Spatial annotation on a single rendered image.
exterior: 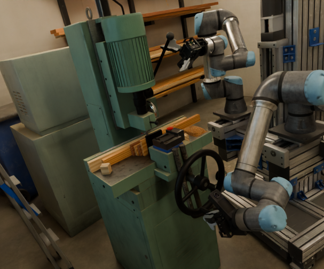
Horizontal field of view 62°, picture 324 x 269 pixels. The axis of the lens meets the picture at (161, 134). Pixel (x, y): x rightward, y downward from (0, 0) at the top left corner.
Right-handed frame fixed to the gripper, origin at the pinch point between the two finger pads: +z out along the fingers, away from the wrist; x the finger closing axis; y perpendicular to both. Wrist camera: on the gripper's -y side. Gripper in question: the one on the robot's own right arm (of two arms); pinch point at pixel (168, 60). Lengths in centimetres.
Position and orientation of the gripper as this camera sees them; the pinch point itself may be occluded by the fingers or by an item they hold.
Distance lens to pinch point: 122.8
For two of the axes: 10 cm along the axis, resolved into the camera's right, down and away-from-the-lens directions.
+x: 5.5, 8.0, -2.5
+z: -7.7, 3.6, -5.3
